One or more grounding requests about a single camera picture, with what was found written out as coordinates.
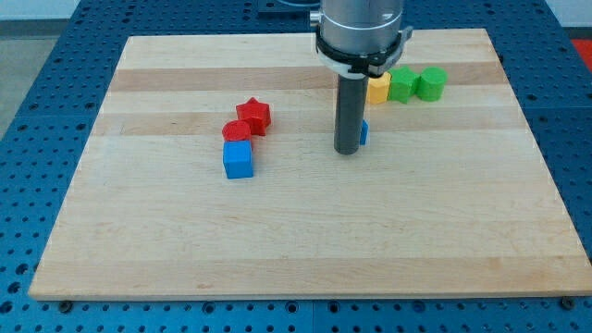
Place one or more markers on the blue triangle block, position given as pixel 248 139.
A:
pixel 364 132

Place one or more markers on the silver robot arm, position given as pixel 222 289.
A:
pixel 360 26

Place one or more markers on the yellow hexagon block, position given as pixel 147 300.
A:
pixel 378 89

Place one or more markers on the blue cube block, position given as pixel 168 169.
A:
pixel 238 159

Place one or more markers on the red star block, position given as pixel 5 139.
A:
pixel 256 114

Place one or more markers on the red cylinder block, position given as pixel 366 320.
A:
pixel 236 131

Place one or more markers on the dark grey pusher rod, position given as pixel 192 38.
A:
pixel 349 116

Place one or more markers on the green star block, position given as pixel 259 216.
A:
pixel 403 84

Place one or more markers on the green cylinder block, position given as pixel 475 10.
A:
pixel 431 84

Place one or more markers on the wooden board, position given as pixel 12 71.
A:
pixel 450 199

